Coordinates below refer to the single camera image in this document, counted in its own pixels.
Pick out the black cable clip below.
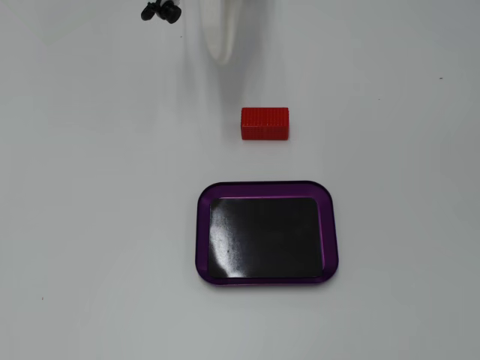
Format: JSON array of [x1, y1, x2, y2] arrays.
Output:
[[140, 0, 183, 25]]

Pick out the purple tray with black base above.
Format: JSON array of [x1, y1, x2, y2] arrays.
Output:
[[194, 180, 340, 289]]

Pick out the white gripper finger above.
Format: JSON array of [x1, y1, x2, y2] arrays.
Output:
[[202, 0, 241, 67]]

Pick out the red textured rectangular block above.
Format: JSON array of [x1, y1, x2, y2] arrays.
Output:
[[241, 106, 290, 141]]

